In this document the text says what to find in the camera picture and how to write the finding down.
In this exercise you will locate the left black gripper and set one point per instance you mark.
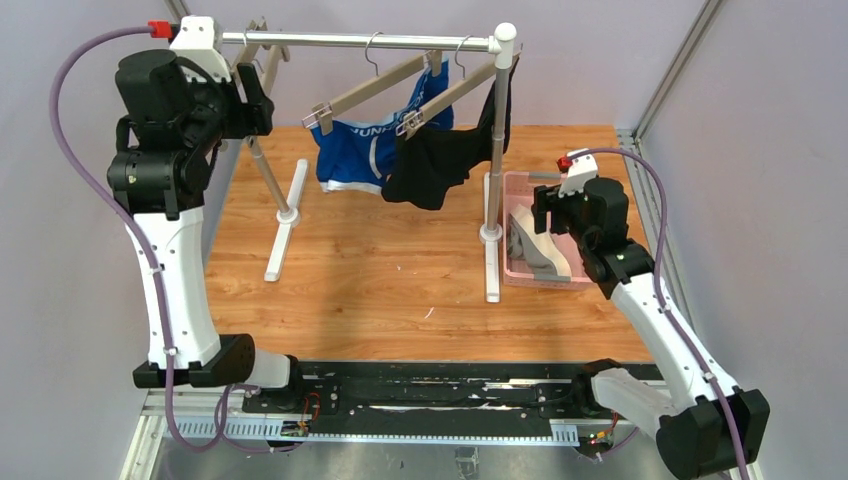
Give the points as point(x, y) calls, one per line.
point(255, 104)

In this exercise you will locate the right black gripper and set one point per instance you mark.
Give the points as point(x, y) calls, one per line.
point(542, 207)

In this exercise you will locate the grey underwear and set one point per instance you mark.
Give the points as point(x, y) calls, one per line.
point(537, 250)

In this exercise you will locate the beige clip hanger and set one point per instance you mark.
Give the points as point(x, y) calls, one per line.
point(266, 59)

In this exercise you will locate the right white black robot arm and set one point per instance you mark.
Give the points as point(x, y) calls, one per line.
point(706, 423)

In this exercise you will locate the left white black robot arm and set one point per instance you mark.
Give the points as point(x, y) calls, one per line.
point(178, 115)

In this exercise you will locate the beige hanger with blue underwear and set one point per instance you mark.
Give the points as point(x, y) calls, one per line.
point(323, 114)

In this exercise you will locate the blue underwear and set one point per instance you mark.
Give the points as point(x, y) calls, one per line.
point(361, 155)

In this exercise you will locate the black underwear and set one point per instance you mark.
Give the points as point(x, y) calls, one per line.
point(432, 161)

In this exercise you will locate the beige hanger with black underwear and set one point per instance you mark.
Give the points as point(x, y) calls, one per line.
point(504, 37)

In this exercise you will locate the pink plastic basket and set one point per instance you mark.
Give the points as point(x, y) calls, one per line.
point(518, 189)

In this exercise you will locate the white silver clothes rack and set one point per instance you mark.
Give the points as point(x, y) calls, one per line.
point(490, 232)

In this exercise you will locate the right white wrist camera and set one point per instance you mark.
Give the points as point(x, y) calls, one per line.
point(578, 166)

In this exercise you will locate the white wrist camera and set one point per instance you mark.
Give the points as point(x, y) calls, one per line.
point(198, 39)
point(578, 166)

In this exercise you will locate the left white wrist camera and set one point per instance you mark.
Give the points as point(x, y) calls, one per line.
point(198, 39)

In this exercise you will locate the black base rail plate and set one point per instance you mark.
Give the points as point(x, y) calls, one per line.
point(433, 399)

